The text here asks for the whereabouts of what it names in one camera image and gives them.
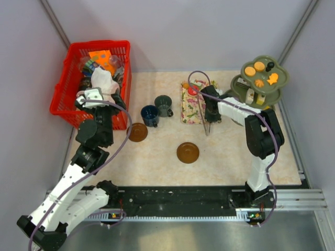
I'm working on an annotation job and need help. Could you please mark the stainless steel food tongs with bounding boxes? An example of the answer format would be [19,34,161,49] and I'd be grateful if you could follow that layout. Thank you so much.
[197,94,211,136]

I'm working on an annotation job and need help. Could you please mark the dark blue mug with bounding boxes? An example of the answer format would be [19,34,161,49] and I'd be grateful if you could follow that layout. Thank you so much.
[140,105,159,128]

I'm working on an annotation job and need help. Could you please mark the brown wooden coaster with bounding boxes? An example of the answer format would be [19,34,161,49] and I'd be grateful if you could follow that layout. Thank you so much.
[129,123,148,143]
[177,142,199,164]

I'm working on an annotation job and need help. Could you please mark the dark green mug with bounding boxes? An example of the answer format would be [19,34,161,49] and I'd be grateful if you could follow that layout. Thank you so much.
[154,95,174,118]

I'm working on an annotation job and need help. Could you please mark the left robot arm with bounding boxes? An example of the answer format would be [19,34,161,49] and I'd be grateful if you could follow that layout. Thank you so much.
[17,89,126,250]

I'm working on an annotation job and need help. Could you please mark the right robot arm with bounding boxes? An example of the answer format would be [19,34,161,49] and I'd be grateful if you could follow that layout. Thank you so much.
[199,85,285,207]

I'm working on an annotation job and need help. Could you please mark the floral rectangular serving tray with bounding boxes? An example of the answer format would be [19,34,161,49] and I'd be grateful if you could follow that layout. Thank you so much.
[180,79,219,126]

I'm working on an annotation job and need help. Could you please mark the white cloth bag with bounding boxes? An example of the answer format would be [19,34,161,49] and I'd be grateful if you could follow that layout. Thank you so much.
[91,67,120,103]

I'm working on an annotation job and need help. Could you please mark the red round donut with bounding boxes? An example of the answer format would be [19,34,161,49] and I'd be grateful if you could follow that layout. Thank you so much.
[187,86,199,97]

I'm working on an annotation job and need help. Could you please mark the black cylindrical can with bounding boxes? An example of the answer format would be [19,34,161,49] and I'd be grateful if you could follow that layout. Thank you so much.
[79,77,92,90]

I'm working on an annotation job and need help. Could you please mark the red plastic basket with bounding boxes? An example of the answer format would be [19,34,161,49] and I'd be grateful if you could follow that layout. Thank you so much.
[49,40,132,129]

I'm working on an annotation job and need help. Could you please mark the white cream cake slice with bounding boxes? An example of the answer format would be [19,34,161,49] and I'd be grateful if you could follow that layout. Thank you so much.
[245,88,254,105]

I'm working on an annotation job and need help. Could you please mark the chocolate cake slice with cherry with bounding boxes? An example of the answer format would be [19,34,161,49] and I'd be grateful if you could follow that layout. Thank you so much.
[237,82,250,89]

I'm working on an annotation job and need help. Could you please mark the orange dotted box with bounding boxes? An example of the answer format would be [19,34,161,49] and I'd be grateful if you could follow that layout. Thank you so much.
[88,50,115,76]

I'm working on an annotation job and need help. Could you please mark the yellow square cake piece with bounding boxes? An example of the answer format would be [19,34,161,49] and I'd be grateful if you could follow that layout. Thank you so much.
[256,94,265,105]

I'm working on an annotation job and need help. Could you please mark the round tan cracker biscuit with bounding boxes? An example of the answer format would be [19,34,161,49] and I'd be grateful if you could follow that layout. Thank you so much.
[244,66,256,77]

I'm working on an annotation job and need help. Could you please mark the green three-tier dessert stand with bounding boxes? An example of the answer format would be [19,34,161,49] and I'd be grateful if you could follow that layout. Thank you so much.
[226,55,289,110]

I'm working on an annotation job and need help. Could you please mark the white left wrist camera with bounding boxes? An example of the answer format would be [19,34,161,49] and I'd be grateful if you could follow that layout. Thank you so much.
[76,87,105,109]

